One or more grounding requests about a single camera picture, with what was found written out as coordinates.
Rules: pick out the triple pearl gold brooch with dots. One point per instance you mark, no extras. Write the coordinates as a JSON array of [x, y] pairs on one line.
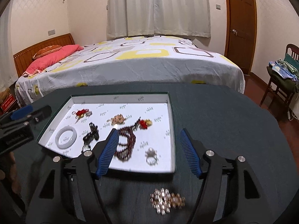
[[163, 201]]

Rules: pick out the grey wall socket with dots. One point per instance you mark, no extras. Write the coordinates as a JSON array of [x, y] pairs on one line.
[[51, 32]]

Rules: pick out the orange cushion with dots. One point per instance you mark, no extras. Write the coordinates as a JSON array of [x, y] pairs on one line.
[[45, 51]]

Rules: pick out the brown teddy bear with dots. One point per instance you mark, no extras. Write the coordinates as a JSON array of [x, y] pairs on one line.
[[4, 94]]

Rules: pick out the bed with patterned sheet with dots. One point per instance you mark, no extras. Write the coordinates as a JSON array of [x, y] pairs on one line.
[[157, 59]]

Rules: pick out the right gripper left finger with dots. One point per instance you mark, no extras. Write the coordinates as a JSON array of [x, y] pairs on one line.
[[52, 201]]

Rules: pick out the white jade bangle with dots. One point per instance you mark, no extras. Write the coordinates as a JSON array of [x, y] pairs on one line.
[[65, 137]]

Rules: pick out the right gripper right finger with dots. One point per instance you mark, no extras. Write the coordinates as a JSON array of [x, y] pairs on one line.
[[245, 200]]

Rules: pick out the brown wooden door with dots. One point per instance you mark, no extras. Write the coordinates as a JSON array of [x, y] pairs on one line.
[[241, 33]]

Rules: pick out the pink pillow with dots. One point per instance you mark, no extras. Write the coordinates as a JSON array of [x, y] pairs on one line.
[[38, 65]]

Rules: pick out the person's left hand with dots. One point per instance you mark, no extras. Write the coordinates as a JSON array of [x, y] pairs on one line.
[[9, 173]]

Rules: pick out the red knot gold pendant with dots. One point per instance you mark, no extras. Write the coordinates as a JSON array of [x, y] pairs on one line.
[[144, 124]]

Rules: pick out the white curtains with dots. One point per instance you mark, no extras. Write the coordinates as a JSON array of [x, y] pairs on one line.
[[187, 18]]

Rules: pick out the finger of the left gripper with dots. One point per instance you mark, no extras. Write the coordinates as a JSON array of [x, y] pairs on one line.
[[28, 112]]

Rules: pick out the red gift box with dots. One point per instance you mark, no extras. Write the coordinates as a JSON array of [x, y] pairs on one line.
[[8, 103]]

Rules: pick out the red tassel charm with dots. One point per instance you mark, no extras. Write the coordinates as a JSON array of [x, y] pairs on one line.
[[79, 114]]

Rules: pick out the wooden chair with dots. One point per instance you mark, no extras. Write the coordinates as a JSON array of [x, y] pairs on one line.
[[283, 89]]

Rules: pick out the dark green table cloth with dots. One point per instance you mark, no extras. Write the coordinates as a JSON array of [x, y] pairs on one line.
[[225, 121]]

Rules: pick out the pile of clothes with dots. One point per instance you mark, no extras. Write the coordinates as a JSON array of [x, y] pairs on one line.
[[286, 69]]

